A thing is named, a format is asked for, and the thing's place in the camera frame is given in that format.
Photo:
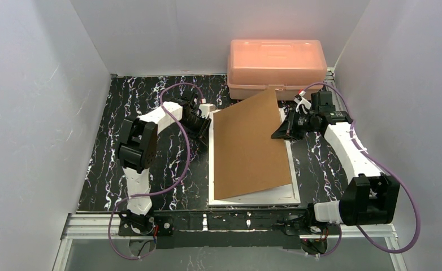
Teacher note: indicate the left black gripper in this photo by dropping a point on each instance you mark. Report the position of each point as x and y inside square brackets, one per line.
[202, 128]

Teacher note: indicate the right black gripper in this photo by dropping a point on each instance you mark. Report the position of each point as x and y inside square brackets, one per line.
[294, 125]

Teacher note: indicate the brown backing board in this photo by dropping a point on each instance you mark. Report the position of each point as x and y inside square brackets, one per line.
[246, 158]

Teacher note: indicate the sunset landscape photo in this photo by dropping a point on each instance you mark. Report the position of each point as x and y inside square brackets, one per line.
[277, 192]

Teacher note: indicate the white picture frame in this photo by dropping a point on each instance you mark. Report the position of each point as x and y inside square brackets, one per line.
[210, 168]

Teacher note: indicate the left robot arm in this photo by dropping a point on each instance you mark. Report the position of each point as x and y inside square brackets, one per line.
[137, 147]

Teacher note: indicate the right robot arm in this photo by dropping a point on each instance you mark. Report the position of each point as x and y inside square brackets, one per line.
[371, 195]

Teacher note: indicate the pink plastic storage box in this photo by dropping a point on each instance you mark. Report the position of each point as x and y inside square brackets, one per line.
[286, 65]

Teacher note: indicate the aluminium rail base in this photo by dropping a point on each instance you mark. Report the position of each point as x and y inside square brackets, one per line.
[287, 228]

